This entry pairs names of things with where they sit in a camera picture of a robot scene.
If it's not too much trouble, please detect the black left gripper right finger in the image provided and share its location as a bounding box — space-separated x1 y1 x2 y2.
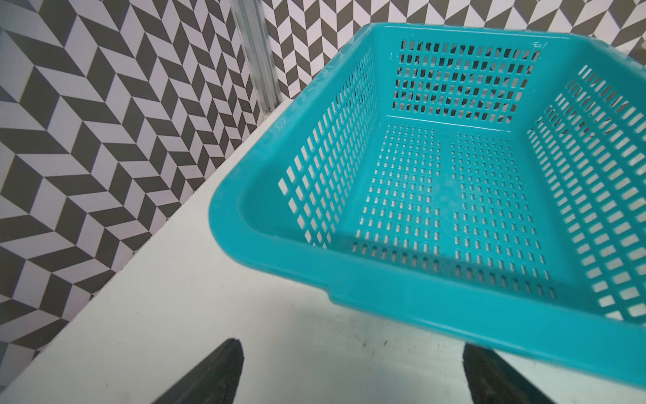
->
463 343 553 404

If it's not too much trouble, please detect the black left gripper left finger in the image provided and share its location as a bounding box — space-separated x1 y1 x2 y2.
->
154 338 244 404

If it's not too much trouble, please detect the teal plastic basket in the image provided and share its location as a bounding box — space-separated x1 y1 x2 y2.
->
208 23 645 387

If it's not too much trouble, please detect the aluminium corner post left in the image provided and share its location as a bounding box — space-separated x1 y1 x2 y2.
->
231 0 282 113

